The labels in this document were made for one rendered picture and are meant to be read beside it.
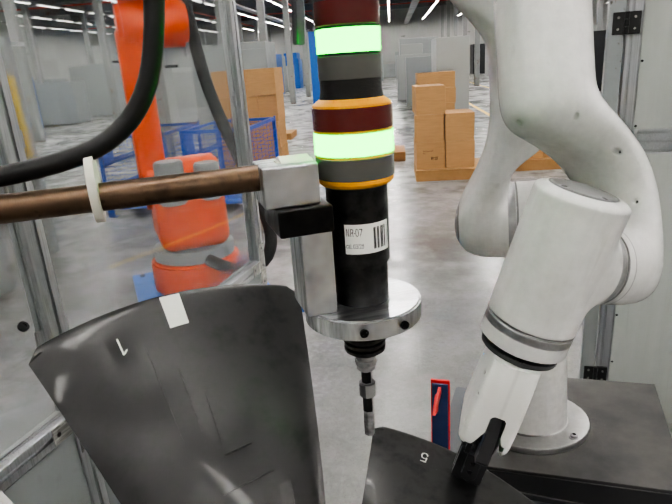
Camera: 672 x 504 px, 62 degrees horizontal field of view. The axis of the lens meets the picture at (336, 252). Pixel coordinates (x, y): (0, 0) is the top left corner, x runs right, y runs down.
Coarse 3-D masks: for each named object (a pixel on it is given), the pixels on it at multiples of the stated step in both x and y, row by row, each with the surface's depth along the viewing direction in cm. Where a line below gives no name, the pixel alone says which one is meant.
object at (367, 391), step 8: (368, 376) 35; (360, 384) 36; (368, 384) 35; (360, 392) 36; (368, 392) 35; (368, 400) 36; (368, 408) 36; (368, 416) 36; (368, 424) 36; (368, 432) 37
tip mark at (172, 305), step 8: (168, 296) 49; (176, 296) 49; (168, 304) 48; (176, 304) 48; (168, 312) 48; (176, 312) 48; (184, 312) 48; (168, 320) 47; (176, 320) 47; (184, 320) 48
